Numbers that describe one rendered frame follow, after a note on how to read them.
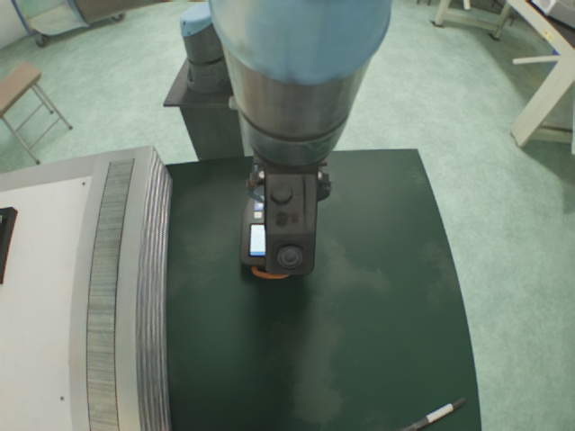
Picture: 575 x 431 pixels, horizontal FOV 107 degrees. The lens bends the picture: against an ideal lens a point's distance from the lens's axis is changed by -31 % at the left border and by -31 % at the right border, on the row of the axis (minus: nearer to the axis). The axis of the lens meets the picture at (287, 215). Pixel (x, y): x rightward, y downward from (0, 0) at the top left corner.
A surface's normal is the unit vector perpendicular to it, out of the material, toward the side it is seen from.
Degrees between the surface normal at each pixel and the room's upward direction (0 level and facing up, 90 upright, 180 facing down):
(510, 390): 0
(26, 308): 0
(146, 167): 0
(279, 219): 45
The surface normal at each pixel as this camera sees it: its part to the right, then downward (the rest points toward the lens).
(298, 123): 0.00, 0.98
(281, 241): 0.01, 0.33
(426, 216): 0.02, -0.44
